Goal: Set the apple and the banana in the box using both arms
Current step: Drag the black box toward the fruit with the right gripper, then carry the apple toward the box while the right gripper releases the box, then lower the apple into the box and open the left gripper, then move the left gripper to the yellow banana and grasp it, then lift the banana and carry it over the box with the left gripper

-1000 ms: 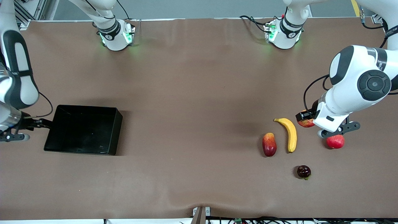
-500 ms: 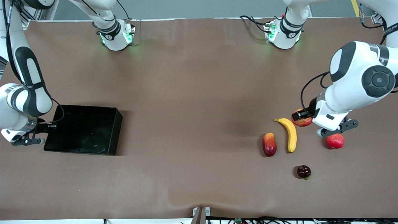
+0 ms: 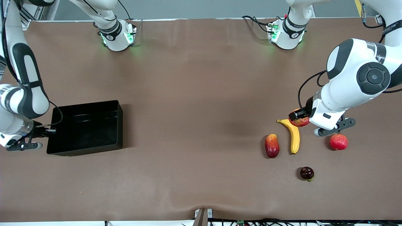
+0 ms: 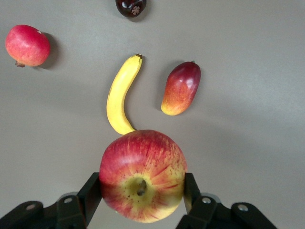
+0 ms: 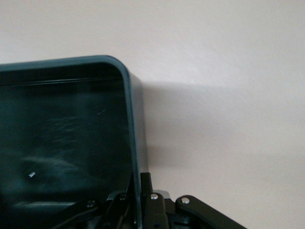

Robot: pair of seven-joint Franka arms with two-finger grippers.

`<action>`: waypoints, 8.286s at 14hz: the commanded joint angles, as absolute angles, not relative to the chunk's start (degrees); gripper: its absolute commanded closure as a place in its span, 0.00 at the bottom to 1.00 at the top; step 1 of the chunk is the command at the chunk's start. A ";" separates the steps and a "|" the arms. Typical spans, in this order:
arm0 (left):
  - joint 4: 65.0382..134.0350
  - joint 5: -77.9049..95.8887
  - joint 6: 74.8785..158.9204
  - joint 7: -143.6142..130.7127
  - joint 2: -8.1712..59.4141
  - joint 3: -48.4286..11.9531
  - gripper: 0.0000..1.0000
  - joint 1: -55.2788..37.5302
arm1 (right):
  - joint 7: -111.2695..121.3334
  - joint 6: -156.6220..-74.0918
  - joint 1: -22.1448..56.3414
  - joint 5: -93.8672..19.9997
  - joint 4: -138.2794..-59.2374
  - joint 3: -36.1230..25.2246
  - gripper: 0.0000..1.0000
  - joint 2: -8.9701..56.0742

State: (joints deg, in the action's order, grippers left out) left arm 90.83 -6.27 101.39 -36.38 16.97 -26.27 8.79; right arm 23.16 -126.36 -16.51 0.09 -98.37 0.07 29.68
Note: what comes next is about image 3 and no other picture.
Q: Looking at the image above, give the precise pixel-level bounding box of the red pomegranate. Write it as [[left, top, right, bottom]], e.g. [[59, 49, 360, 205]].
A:
[[329, 132, 349, 151]]

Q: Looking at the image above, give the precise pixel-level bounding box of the red yellow mango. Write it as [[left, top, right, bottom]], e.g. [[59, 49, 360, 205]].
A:
[[264, 134, 280, 159]]

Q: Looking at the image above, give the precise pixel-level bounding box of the black plastic box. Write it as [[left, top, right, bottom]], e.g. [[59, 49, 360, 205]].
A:
[[46, 100, 123, 157]]

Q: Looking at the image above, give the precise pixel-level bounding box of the yellow banana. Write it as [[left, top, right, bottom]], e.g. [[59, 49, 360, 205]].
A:
[[276, 119, 301, 155]]

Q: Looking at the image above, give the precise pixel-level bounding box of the black arm base cable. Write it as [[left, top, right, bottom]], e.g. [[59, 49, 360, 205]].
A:
[[117, 0, 139, 23], [241, 15, 277, 34]]

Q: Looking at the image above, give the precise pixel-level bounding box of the dark purple mangosteen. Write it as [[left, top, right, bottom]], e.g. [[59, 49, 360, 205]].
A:
[[299, 167, 315, 182]]

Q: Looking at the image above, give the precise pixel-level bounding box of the red yellow apple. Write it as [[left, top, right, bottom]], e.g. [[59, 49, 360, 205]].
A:
[[290, 108, 312, 128]]

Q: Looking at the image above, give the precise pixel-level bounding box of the black left arm base cable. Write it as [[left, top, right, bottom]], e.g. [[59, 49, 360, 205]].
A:
[[241, 15, 277, 34]]

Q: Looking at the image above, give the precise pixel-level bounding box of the metal table clamp bracket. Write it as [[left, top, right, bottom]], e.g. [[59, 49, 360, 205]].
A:
[[192, 208, 213, 226]]

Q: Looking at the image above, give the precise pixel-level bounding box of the black right arm base cable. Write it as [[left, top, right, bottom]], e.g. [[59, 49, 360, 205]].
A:
[[117, 0, 139, 23]]

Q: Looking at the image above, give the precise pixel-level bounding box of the brown table cover mat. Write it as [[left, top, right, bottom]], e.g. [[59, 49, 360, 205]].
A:
[[0, 17, 402, 222]]

